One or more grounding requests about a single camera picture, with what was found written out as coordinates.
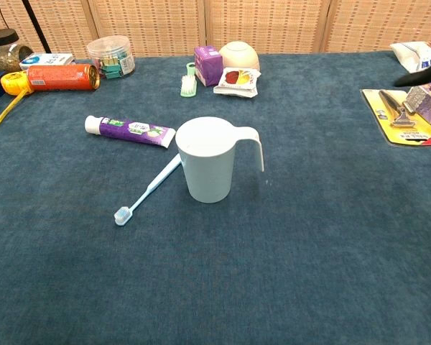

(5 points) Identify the white blue milk carton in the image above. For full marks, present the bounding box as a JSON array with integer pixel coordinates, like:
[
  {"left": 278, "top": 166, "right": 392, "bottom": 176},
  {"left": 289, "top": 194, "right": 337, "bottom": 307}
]
[{"left": 19, "top": 52, "right": 75, "bottom": 71}]

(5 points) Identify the light blue toothbrush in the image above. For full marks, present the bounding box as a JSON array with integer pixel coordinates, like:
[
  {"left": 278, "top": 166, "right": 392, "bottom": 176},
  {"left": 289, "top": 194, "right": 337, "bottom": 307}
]
[{"left": 113, "top": 153, "right": 182, "bottom": 226}]

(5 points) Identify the purple white toothpaste tube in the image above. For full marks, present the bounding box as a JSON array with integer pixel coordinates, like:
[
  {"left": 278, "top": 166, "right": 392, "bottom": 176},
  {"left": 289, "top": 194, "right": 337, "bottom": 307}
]
[{"left": 84, "top": 115, "right": 177, "bottom": 149}]

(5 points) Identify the clear round tub of clips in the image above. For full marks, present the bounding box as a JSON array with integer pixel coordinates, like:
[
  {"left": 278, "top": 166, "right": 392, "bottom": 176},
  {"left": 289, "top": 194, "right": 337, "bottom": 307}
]
[{"left": 86, "top": 34, "right": 136, "bottom": 80}]

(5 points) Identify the white cup with handle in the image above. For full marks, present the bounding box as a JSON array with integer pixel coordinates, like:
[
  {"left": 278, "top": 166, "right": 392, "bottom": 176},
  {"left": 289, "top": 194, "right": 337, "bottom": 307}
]
[{"left": 175, "top": 116, "right": 265, "bottom": 204}]

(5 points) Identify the bamboo folding screen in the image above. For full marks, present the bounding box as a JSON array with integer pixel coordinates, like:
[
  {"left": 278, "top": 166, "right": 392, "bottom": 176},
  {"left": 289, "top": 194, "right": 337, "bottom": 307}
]
[{"left": 0, "top": 0, "right": 431, "bottom": 60}]

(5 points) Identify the razor in yellow blister pack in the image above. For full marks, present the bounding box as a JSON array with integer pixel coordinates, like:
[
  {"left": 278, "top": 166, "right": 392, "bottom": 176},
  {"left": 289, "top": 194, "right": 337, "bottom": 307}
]
[{"left": 360, "top": 88, "right": 431, "bottom": 147}]

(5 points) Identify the mint green brush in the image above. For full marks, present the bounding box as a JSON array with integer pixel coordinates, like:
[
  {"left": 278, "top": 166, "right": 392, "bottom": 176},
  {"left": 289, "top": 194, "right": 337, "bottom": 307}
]
[{"left": 180, "top": 62, "right": 199, "bottom": 98}]

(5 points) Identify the purple drink carton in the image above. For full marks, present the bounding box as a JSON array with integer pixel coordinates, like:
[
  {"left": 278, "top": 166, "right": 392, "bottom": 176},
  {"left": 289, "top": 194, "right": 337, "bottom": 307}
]
[{"left": 193, "top": 45, "right": 224, "bottom": 88}]

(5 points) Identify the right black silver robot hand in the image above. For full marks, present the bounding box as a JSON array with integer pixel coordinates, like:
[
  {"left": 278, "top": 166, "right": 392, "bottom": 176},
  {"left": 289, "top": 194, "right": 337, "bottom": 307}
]
[{"left": 394, "top": 59, "right": 431, "bottom": 87}]

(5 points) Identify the black tripod stand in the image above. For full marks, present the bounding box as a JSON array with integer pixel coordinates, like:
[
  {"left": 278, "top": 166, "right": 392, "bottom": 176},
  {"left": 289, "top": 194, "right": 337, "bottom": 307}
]
[{"left": 21, "top": 0, "right": 52, "bottom": 54}]

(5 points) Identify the blue felt table cover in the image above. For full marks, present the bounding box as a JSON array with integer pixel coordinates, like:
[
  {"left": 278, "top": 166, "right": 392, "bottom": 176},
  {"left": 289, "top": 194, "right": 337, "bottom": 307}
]
[{"left": 0, "top": 50, "right": 431, "bottom": 345}]

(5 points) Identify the white red snack packet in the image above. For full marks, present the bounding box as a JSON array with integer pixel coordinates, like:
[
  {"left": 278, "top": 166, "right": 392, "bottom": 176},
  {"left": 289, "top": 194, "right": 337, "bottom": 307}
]
[{"left": 213, "top": 67, "right": 262, "bottom": 98}]

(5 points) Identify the orange cylindrical can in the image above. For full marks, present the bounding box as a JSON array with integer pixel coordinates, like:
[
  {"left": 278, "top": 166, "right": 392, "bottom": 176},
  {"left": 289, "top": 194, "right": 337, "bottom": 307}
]
[{"left": 27, "top": 63, "right": 101, "bottom": 92}]

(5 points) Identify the glass jar with black lid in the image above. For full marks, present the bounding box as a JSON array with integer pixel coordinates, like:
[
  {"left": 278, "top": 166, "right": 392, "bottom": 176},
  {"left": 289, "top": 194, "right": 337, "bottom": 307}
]
[{"left": 0, "top": 28, "right": 34, "bottom": 73}]

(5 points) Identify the beige upturned bowl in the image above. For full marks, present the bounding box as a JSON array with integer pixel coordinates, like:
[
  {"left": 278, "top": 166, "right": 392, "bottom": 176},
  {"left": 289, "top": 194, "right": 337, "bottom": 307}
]
[{"left": 218, "top": 40, "right": 261, "bottom": 72}]

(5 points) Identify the white bag with blue print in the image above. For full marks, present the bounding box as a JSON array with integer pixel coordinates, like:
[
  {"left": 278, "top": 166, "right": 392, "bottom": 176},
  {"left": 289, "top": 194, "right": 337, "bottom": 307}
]
[{"left": 389, "top": 41, "right": 431, "bottom": 75}]

